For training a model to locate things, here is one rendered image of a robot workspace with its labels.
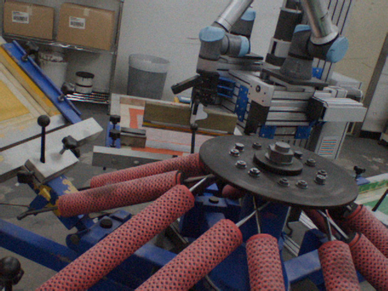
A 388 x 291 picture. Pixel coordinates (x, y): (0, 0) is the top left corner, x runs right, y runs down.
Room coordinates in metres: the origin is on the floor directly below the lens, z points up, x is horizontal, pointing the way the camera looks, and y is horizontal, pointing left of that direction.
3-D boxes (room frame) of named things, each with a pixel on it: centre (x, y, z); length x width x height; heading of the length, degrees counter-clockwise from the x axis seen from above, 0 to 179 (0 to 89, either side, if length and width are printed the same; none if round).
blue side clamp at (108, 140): (1.52, 0.28, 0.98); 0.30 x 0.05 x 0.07; 13
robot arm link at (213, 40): (1.64, 0.00, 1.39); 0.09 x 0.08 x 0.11; 128
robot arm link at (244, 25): (2.54, -0.14, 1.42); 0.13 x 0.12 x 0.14; 7
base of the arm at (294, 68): (2.12, -0.41, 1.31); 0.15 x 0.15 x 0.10
